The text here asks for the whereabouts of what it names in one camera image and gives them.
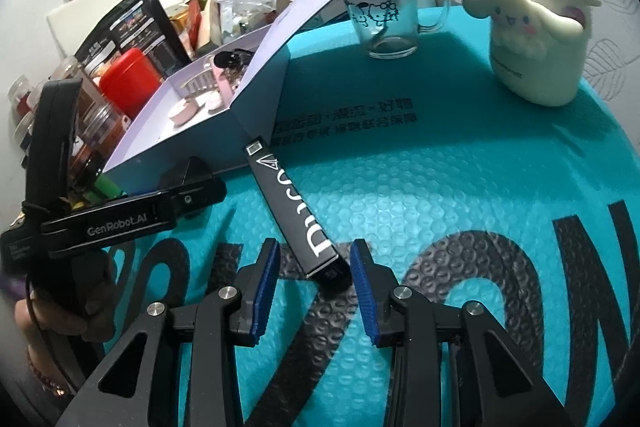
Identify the black hair clip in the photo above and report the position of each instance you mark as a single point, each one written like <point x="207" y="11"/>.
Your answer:
<point x="231" y="57"/>

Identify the black snack bag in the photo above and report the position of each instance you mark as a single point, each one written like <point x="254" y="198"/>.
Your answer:
<point x="130" y="22"/>

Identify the white cartoon dog bottle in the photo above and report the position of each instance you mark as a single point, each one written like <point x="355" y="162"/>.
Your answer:
<point x="535" y="57"/>

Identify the white board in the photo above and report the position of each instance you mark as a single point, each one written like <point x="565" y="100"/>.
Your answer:
<point x="75" y="22"/>

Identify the person's left hand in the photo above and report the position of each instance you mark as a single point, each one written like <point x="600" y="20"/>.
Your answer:
<point x="95" y="302"/>

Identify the cluster of clear spice jars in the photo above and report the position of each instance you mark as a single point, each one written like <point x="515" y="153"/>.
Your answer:
<point x="100" y="122"/>

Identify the long black printed box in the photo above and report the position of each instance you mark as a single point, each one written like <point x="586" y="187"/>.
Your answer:
<point x="295" y="217"/>

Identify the glass mug with cat print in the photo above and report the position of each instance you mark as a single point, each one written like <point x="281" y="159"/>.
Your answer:
<point x="380" y="32"/>

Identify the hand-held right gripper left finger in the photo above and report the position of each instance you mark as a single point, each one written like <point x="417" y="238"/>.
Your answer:
<point x="264" y="292"/>

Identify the white leaf pattern chair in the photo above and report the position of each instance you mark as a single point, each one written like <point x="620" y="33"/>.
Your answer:
<point x="610" y="57"/>

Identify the teal bubble mailer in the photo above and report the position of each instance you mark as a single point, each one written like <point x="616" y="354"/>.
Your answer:
<point x="450" y="182"/>

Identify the red canister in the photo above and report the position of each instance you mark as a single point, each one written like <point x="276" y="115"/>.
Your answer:
<point x="127" y="82"/>

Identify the lavender cardboard box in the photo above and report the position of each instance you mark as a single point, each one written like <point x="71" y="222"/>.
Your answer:
<point x="190" y="147"/>

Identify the person's left forearm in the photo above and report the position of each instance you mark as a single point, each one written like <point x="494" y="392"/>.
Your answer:
<point x="40" y="357"/>

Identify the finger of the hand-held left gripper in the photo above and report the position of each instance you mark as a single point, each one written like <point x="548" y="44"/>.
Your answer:
<point x="190" y="172"/>
<point x="200" y="194"/>

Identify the pink round compact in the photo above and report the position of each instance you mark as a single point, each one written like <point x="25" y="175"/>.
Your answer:
<point x="185" y="114"/>

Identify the green marker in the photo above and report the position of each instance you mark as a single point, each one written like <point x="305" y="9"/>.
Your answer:
<point x="107" y="187"/>

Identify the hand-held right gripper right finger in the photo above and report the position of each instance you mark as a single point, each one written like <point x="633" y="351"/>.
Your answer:
<point x="365" y="297"/>

